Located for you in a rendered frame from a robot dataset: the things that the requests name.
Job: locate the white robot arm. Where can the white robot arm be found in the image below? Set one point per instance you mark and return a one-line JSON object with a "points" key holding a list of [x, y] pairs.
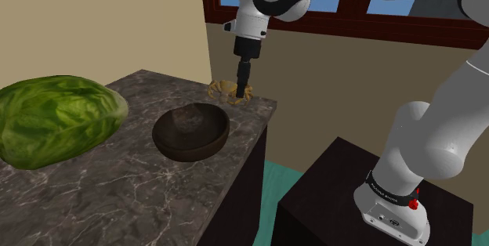
{"points": [[431, 138]]}

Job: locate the green lettuce head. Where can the green lettuce head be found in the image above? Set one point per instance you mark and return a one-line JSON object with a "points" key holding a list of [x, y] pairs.
{"points": [[57, 121]]}

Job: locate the dark robot stand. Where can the dark robot stand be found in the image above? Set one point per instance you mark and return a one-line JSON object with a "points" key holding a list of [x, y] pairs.
{"points": [[328, 203]]}

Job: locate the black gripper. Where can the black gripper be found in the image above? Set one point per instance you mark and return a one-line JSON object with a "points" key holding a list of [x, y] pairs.
{"points": [[247, 46]]}

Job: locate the dark red framed window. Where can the dark red framed window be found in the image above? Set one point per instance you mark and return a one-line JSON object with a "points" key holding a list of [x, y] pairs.
{"points": [[344, 18]]}

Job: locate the yellow crab figure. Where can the yellow crab figure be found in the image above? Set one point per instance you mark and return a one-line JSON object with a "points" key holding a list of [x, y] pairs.
{"points": [[225, 88]]}

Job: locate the dark marble top counter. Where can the dark marble top counter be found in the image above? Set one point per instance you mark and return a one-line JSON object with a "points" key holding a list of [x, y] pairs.
{"points": [[244, 199]]}

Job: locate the dark brown bowl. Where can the dark brown bowl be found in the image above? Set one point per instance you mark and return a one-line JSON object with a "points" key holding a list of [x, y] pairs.
{"points": [[191, 132]]}

